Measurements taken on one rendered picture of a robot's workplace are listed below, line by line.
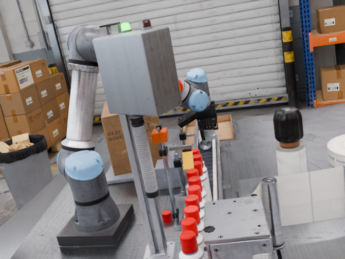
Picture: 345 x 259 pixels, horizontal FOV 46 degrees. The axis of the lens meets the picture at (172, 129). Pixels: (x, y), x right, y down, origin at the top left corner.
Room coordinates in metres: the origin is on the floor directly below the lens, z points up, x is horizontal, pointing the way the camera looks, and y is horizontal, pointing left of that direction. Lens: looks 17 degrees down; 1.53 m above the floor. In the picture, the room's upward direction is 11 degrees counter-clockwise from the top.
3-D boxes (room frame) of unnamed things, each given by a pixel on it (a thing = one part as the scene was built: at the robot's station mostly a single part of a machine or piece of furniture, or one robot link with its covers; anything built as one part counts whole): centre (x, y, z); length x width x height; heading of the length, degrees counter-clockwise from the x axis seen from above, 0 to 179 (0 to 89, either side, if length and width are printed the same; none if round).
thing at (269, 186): (0.92, -0.21, 0.97); 0.05 x 0.05 x 0.19
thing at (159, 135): (1.08, 0.01, 1.05); 0.10 x 0.04 x 0.33; 82
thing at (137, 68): (0.99, 0.06, 1.38); 0.17 x 0.10 x 0.19; 47
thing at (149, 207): (1.06, 0.11, 1.16); 0.04 x 0.04 x 0.67; 82
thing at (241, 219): (0.65, -0.08, 1.14); 0.14 x 0.11 x 0.01; 172
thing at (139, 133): (0.94, 0.08, 1.18); 0.04 x 0.04 x 0.21
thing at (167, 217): (1.24, 0.07, 0.85); 0.03 x 0.03 x 0.03
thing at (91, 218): (1.24, 0.30, 0.93); 0.15 x 0.15 x 0.10
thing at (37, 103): (5.01, 1.81, 0.57); 1.20 x 0.85 x 1.14; 166
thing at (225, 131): (2.07, -0.19, 0.85); 0.30 x 0.26 x 0.04; 172
